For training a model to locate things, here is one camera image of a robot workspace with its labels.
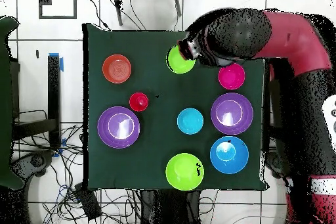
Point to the black grey machine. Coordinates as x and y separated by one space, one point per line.
36 161

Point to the black metal stand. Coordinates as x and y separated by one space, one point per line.
53 90

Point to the small black floor marker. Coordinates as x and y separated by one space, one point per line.
37 54

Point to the wide purple bowl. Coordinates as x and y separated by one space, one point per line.
223 100
105 129

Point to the large green bowl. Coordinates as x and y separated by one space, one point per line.
181 174

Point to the black power strip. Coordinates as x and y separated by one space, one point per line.
88 204

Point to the pink bowl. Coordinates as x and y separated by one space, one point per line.
231 76

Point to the blue tape strip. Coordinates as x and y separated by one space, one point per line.
62 64
63 142

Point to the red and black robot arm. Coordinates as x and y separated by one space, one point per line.
296 37

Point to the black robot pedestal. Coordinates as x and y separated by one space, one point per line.
170 208

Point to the dark green tablecloth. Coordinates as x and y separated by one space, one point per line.
157 82

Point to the small blue bowl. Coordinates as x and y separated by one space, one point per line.
190 121

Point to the green cloth covered table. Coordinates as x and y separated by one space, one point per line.
5 103

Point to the red cup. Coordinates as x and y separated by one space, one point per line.
138 101

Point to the orange bowl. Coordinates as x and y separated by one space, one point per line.
116 69

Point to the small green bowl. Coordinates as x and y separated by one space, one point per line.
178 63

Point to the large blue bowl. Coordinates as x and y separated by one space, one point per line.
236 163

